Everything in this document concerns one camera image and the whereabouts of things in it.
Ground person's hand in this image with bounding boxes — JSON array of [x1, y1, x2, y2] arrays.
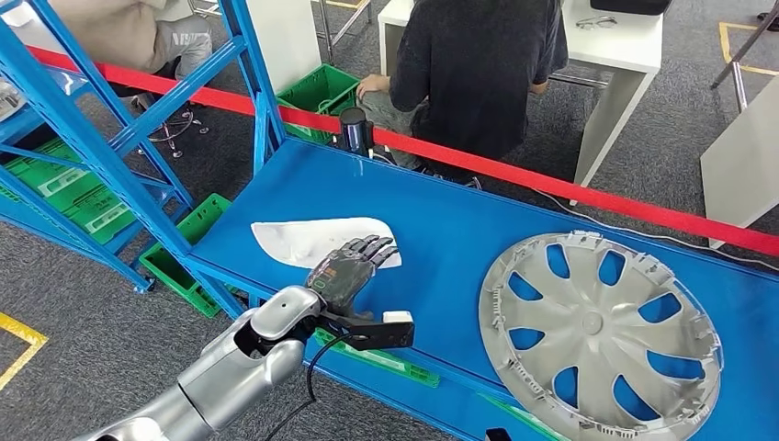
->
[[356, 73, 392, 102]]

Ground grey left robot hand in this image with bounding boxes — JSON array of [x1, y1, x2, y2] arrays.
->
[[304, 233, 401, 318]]

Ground white plastic car part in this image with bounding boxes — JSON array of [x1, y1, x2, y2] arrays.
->
[[250, 217, 404, 270]]

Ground open green plastic crate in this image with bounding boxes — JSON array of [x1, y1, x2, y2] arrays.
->
[[138, 193, 257, 319], [277, 63, 361, 145]]

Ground chrome table legs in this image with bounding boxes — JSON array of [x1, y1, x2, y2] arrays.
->
[[313, 0, 374, 65]]

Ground blue metal shelving rack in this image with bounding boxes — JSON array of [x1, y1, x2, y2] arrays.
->
[[0, 0, 779, 441], [0, 0, 196, 295]]

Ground white desk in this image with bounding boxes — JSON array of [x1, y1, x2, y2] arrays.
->
[[377, 0, 664, 207], [699, 75, 779, 251], [246, 0, 323, 96]]

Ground person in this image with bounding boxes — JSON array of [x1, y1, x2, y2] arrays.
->
[[356, 0, 570, 184], [48, 0, 214, 98]]

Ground red barrier belt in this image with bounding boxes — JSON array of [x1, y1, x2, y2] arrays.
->
[[24, 45, 779, 258]]

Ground black office chair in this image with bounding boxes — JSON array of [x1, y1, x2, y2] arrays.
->
[[109, 57, 211, 161]]

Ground silver wheel hubcap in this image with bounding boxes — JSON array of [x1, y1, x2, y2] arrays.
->
[[479, 230, 726, 441], [0, 77, 27, 123]]

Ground black case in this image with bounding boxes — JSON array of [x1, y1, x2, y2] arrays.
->
[[589, 0, 673, 17]]

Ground yellow floor tape square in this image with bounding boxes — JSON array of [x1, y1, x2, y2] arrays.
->
[[0, 311, 50, 392]]

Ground black barrier post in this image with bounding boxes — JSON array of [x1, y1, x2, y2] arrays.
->
[[338, 107, 376, 160]]

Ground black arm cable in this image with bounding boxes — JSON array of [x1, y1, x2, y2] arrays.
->
[[263, 331, 356, 441]]

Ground white floor cable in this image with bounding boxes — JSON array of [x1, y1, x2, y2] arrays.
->
[[535, 188, 779, 273]]

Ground steel table frame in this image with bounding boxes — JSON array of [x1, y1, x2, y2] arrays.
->
[[710, 0, 779, 115]]

